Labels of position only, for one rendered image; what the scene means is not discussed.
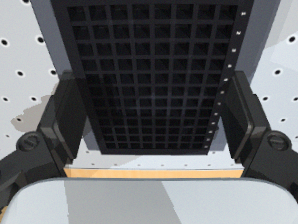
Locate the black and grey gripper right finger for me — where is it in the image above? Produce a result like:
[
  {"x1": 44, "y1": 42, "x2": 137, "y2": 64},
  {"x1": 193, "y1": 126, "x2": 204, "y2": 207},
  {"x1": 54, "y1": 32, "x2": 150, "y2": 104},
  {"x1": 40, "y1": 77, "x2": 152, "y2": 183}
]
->
[{"x1": 221, "y1": 71, "x2": 298, "y2": 203}]

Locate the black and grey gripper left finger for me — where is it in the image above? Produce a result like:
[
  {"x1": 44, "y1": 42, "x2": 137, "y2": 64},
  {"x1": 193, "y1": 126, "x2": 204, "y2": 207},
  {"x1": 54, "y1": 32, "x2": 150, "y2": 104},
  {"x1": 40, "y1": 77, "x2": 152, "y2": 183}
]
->
[{"x1": 0, "y1": 72, "x2": 87, "y2": 214}]

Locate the black well plate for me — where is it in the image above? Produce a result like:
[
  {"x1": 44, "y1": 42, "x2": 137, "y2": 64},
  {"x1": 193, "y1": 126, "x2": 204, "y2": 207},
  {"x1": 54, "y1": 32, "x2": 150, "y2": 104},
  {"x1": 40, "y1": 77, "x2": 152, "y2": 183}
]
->
[{"x1": 50, "y1": 0, "x2": 254, "y2": 155}]

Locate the grey perforated metal base plate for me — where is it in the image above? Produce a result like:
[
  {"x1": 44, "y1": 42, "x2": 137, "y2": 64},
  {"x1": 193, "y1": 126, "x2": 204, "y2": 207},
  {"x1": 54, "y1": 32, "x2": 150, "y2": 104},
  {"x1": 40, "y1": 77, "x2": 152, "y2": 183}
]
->
[{"x1": 0, "y1": 0, "x2": 298, "y2": 171}]

